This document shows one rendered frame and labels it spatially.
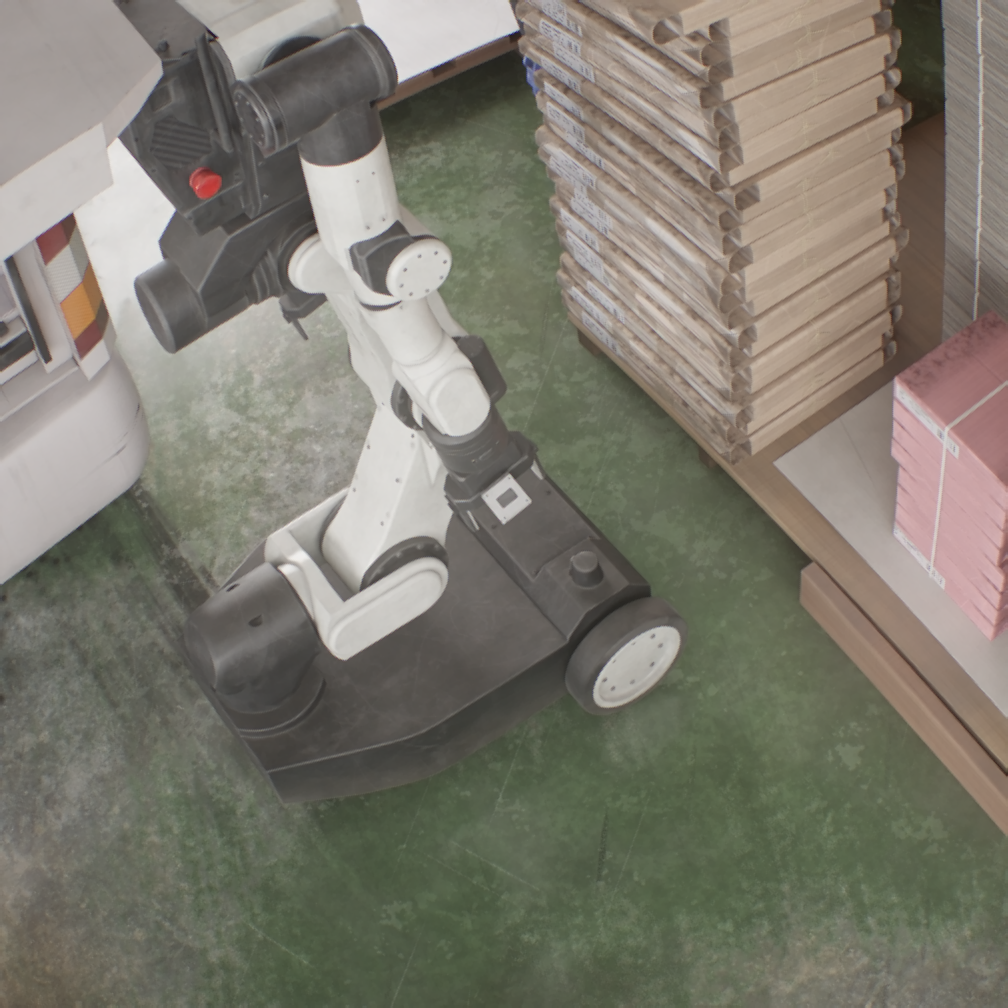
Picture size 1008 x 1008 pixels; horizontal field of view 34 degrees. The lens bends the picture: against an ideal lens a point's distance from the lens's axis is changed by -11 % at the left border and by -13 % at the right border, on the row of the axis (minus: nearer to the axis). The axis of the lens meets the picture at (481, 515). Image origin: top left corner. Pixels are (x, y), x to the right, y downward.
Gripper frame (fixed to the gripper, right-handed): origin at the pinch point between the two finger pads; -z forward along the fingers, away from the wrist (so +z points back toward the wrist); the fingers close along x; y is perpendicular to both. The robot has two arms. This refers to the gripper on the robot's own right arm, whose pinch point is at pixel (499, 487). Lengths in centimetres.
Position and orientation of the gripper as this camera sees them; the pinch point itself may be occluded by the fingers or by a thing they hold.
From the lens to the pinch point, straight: 232.3
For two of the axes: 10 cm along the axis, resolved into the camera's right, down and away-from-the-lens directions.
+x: 7.8, -6.2, 0.9
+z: -2.9, -4.9, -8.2
